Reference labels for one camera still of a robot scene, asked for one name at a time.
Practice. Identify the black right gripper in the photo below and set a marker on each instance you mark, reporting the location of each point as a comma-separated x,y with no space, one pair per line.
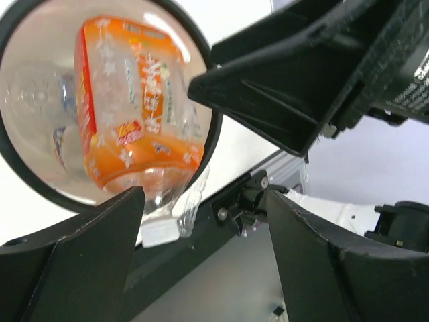
394,74

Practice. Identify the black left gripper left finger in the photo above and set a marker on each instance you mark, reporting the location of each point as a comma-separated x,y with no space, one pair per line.
74,270

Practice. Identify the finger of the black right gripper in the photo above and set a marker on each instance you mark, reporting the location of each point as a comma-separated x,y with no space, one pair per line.
288,75

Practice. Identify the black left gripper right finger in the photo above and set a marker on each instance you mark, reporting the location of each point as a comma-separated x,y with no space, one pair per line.
329,273

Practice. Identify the large orange label bottle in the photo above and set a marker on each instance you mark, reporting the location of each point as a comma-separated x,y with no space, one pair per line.
137,126

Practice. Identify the small clear bottle blue label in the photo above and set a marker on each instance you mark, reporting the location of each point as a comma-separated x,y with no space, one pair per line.
40,107

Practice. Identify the white bin with black rim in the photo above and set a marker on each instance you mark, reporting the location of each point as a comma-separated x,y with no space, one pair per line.
44,32

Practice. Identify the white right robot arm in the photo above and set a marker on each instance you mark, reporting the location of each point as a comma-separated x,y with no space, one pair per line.
354,171

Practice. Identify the aluminium frame rail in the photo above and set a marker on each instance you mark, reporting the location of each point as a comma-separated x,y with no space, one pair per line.
283,169

